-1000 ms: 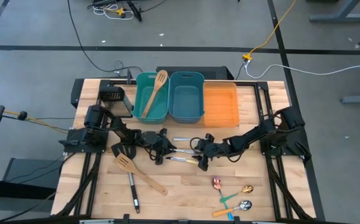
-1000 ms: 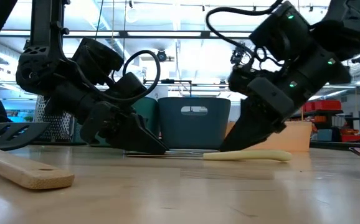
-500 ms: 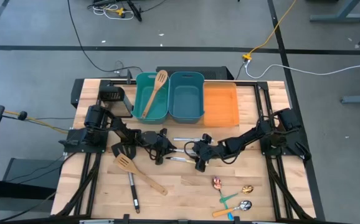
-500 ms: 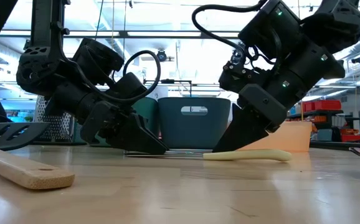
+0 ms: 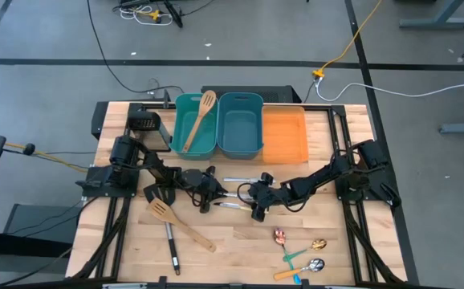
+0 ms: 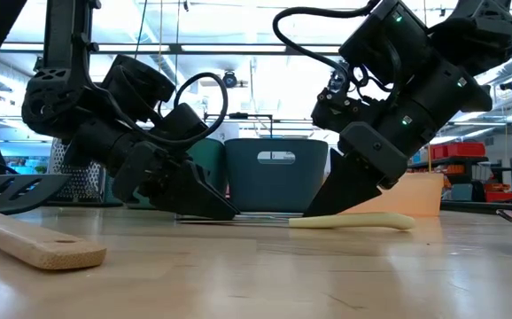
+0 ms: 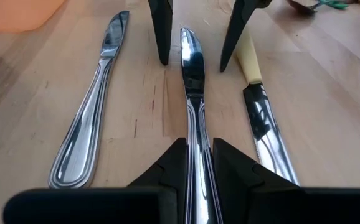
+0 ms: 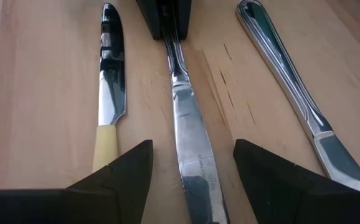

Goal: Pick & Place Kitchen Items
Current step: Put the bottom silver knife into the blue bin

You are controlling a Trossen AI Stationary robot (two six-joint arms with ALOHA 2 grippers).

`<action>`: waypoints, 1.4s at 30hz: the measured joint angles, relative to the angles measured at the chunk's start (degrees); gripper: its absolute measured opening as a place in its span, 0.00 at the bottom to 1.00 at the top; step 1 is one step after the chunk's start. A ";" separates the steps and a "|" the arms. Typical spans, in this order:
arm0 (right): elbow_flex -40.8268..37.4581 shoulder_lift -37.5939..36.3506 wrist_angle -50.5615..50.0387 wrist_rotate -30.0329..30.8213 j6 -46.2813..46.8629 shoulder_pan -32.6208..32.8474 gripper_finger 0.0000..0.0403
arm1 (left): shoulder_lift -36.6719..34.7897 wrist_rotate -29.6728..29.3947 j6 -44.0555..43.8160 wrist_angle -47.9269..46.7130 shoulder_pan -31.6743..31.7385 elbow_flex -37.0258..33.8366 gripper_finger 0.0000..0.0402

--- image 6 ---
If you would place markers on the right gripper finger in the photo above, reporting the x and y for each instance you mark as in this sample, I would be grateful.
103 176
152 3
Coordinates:
342 186

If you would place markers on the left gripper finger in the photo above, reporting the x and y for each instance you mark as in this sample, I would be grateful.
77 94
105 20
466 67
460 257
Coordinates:
185 190

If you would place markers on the black slotted spatula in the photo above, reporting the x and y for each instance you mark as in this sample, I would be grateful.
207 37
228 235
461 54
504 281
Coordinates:
39 190

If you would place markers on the wooden slotted turner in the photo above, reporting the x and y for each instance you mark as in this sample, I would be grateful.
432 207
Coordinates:
25 241

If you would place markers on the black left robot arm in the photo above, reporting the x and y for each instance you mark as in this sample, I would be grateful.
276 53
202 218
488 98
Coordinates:
52 102

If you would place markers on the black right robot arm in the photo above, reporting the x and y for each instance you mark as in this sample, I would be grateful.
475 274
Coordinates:
473 35

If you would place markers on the green plastic bin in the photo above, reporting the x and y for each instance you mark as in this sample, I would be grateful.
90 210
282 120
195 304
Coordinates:
209 155

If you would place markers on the translucent orange tray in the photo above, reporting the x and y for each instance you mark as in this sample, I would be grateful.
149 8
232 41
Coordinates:
415 195

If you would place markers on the metal box grater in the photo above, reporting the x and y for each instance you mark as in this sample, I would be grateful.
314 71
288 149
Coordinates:
83 188

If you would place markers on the red storage bins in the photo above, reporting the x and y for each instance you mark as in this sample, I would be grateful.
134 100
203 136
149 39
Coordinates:
457 150

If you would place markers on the dark blue plastic bin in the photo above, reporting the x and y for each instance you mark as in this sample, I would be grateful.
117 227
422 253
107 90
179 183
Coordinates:
273 190

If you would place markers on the blue box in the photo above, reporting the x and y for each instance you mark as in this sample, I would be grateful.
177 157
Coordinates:
462 192

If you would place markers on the black tubular stand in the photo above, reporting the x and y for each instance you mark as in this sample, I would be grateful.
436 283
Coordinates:
238 116

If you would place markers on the red box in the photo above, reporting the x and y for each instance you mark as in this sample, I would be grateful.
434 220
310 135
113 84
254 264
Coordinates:
501 196

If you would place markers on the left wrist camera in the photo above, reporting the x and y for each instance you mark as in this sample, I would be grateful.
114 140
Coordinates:
141 84

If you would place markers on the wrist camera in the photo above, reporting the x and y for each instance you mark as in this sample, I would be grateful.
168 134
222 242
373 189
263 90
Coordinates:
141 84
340 111

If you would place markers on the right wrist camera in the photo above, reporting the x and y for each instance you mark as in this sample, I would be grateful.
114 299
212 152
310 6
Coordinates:
340 111

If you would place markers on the black aluminium table frame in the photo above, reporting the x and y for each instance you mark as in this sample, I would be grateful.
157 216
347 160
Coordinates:
491 208

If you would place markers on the small black camera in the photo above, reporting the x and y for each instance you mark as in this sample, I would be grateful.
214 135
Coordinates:
510 84
230 80

